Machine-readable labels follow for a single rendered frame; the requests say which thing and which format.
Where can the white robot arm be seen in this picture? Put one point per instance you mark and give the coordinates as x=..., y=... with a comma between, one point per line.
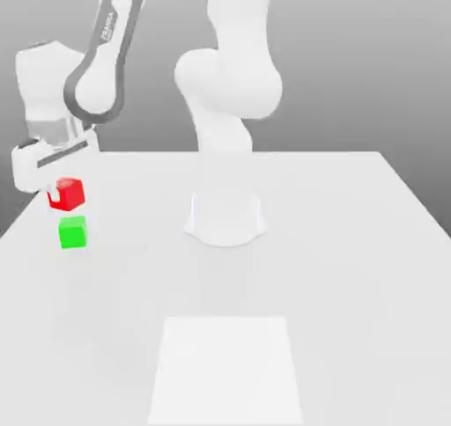
x=229, y=81

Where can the small green cube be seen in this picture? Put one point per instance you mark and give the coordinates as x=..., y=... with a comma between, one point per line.
x=72, y=233

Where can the small red cube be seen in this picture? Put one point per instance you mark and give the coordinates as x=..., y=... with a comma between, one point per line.
x=72, y=194

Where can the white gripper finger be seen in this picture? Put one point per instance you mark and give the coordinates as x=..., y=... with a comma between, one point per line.
x=53, y=190

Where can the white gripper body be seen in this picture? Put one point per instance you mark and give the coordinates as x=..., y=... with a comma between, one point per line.
x=30, y=167

